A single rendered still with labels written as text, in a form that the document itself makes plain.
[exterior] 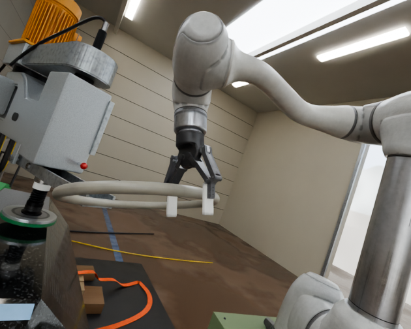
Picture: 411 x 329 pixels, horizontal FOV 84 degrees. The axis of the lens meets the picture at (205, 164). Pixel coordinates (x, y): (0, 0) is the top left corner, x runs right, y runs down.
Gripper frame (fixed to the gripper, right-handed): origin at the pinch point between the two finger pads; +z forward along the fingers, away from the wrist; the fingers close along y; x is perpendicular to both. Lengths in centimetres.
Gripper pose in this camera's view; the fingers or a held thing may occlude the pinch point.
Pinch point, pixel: (188, 211)
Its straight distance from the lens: 57.2
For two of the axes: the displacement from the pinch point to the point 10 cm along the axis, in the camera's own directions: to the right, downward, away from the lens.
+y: -7.0, 1.8, 6.9
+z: -0.1, 9.6, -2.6
